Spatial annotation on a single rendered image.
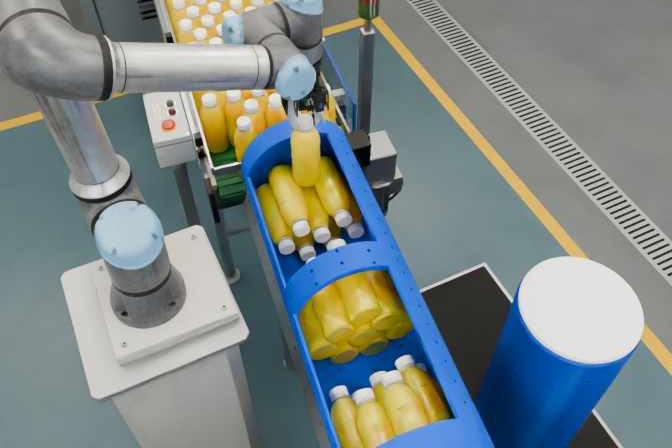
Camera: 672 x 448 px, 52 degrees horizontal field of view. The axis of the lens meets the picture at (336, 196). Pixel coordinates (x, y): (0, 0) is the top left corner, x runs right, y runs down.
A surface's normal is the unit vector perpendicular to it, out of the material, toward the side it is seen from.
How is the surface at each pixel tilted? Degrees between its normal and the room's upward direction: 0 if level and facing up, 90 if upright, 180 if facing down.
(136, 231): 6
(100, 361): 0
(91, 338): 0
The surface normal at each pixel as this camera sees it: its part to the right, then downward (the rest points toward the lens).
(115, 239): 0.08, -0.59
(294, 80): 0.49, 0.65
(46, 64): 0.08, 0.30
